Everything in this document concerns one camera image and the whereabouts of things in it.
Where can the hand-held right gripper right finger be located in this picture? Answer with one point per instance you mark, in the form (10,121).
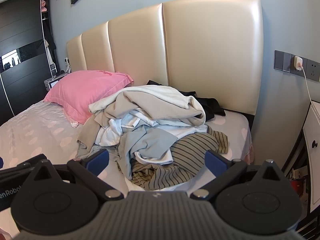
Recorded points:
(215,160)

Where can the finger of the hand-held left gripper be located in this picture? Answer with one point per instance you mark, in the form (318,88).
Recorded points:
(22,166)

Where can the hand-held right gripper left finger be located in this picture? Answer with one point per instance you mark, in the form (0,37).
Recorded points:
(96,161)

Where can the cream sweater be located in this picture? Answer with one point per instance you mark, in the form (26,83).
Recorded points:
(160,92)

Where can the pink clothes in wardrobe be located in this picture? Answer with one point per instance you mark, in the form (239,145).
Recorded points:
(43,6)

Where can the striped garment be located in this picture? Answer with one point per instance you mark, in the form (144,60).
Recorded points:
(190,150)

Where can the white shirt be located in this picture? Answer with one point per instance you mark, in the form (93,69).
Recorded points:
(110,135)

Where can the bed with polka dot sheet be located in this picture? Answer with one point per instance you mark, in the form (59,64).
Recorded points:
(37,130)

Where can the black garment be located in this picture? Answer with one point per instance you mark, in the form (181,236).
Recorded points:
(210,107)

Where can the pink pillow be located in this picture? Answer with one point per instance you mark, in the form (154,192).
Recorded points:
(85,92)

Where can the beige garment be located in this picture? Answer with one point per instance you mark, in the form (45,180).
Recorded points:
(140,105)

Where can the red container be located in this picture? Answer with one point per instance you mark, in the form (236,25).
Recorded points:
(296,185)

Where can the small bedside cabinet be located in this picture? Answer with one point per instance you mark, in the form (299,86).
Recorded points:
(53,81)

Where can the white nightstand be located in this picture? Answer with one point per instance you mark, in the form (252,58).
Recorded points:
(315,155)

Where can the beige padded headboard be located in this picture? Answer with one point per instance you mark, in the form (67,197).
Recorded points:
(212,55)

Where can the dark hanging garment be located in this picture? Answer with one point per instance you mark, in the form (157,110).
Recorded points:
(51,45)

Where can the white charger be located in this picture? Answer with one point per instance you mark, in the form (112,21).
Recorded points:
(298,62)

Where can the black wardrobe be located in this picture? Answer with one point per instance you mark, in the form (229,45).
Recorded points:
(20,25)

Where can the grey wall switch panel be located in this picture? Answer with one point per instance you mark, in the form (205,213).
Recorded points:
(282,60)

